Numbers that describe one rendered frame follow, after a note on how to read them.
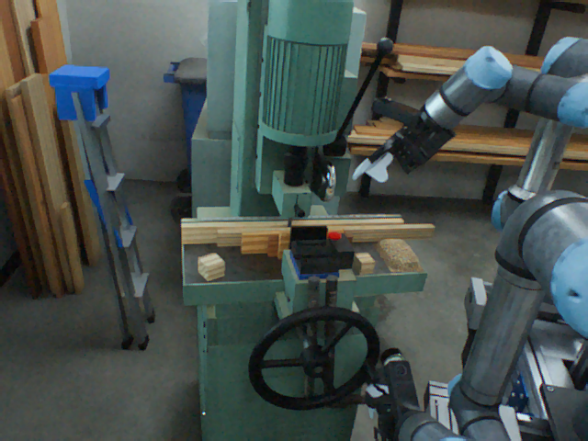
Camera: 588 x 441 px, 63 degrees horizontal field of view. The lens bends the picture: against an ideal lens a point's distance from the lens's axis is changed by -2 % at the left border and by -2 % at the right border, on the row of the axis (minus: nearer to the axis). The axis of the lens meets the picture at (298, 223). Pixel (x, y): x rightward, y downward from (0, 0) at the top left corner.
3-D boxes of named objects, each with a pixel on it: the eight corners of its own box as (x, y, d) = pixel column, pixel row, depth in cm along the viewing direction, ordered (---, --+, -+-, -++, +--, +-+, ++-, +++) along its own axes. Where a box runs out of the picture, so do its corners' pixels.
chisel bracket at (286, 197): (280, 224, 120) (283, 193, 116) (270, 198, 131) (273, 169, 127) (310, 223, 121) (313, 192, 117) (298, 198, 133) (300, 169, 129)
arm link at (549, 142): (530, 254, 131) (614, 43, 107) (481, 231, 140) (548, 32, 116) (548, 244, 138) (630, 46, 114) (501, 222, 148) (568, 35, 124)
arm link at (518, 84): (540, 114, 95) (516, 114, 88) (489, 99, 102) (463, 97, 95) (555, 73, 92) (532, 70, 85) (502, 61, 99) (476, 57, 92)
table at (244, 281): (183, 334, 103) (182, 312, 100) (180, 256, 129) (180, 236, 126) (441, 315, 117) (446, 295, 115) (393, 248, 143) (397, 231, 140)
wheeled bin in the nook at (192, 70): (165, 226, 308) (160, 69, 261) (175, 189, 355) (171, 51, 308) (267, 228, 317) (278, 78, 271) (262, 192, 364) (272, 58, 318)
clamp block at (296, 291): (289, 316, 107) (293, 283, 103) (277, 280, 119) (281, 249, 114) (353, 311, 111) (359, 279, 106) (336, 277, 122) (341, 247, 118)
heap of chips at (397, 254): (390, 272, 121) (394, 260, 119) (371, 243, 133) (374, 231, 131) (424, 271, 123) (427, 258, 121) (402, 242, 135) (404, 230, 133)
